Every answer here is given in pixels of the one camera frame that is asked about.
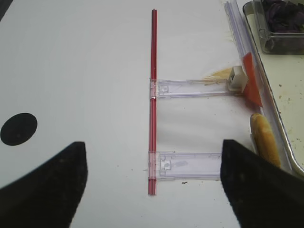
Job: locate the clear pusher track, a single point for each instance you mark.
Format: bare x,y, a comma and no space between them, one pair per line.
194,166
191,88

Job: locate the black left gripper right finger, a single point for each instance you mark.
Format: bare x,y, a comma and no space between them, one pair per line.
261,194

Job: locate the metal baking tray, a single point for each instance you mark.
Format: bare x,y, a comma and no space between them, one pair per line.
285,74

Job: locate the tomato slice in left dispenser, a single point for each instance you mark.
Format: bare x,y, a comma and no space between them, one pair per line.
250,91

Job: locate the clear lower pusher track left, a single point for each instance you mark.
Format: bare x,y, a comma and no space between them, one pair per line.
194,166

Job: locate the red rail strip left side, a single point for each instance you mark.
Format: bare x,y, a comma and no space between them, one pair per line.
153,100

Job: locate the clear plastic lettuce container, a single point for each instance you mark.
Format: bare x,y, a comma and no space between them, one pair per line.
276,43

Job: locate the bottom bun half in dispenser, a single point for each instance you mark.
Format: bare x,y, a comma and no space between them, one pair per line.
264,139

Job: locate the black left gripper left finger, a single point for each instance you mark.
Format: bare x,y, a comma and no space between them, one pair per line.
48,196

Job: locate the clear upper pusher track left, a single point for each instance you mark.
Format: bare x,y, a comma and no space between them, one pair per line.
191,88

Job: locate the white pusher block left upper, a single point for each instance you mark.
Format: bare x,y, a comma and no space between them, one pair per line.
237,80

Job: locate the purple lettuce leaves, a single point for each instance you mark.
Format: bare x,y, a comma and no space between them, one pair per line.
284,16

